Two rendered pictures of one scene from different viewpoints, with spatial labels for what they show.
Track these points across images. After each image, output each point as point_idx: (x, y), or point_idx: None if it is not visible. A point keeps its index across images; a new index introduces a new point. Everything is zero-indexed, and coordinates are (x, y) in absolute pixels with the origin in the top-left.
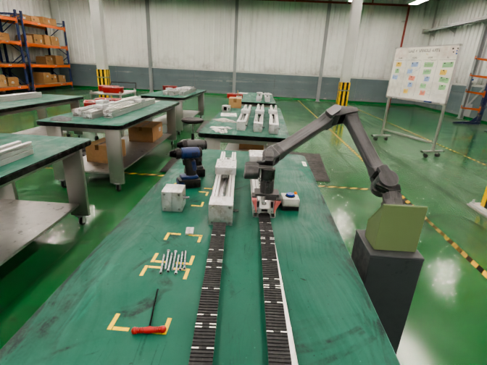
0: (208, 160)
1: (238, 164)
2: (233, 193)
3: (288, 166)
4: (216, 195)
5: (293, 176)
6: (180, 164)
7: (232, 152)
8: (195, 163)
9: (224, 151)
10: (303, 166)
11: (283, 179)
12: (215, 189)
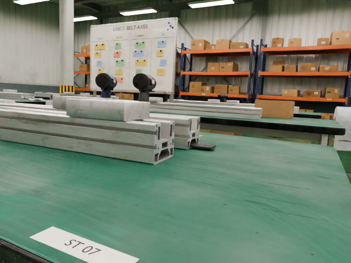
0: (225, 142)
1: (180, 150)
2: (2, 104)
3: (102, 190)
4: (15, 103)
5: (2, 169)
6: (207, 133)
7: (187, 118)
8: (101, 95)
9: (197, 117)
10: (49, 224)
11: (14, 157)
12: (30, 104)
